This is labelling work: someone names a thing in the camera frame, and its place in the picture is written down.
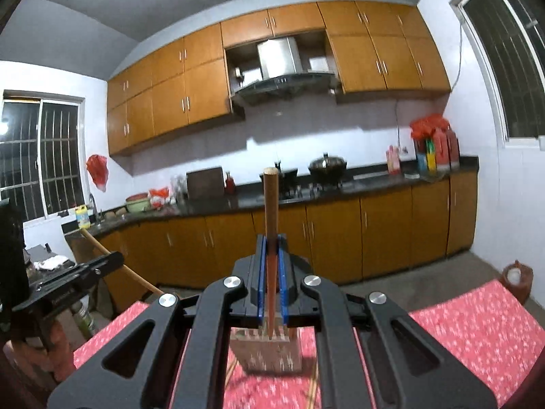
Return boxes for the dark cutting board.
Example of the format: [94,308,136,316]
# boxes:
[187,166,224,200]

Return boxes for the wooden chopstick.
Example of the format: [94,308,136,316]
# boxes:
[224,358,238,387]
[79,228,167,298]
[263,167,279,339]
[306,363,319,409]

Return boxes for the black wok with handle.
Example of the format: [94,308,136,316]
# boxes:
[274,162,297,198]

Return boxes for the red bag on counter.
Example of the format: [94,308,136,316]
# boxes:
[149,186,170,210]

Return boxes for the yellow detergent bottle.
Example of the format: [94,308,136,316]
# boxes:
[75,204,91,229]

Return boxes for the wooden cabinets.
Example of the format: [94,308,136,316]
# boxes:
[99,170,478,289]
[106,0,451,155]

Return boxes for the steel range hood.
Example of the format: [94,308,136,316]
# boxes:
[226,31,341,107]

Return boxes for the green basin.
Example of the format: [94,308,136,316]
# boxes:
[125,192,151,213]

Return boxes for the right window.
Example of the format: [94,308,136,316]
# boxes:
[452,0,544,147]

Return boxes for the pink bottle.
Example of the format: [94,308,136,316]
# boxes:
[386,146,401,175]

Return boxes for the black wok with lid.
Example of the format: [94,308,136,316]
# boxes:
[308,152,347,186]

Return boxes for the red plastic bag on wall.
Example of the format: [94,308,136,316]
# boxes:
[86,154,109,192]

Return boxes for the lower wooden cabinets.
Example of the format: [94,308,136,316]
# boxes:
[99,170,478,289]

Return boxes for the window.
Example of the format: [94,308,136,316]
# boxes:
[1,98,85,222]
[452,0,544,147]

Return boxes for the red sauce bottle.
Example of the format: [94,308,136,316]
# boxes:
[224,172,236,195]

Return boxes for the upper wooden cabinets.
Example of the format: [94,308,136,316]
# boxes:
[106,0,451,155]

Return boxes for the left window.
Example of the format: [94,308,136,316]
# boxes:
[1,98,85,222]

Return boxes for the brown jar on floor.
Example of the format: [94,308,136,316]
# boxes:
[500,260,534,305]

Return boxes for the red floral tablecloth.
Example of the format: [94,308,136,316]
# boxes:
[72,278,545,409]

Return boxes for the beige perforated utensil holder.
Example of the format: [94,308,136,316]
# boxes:
[230,326,302,375]

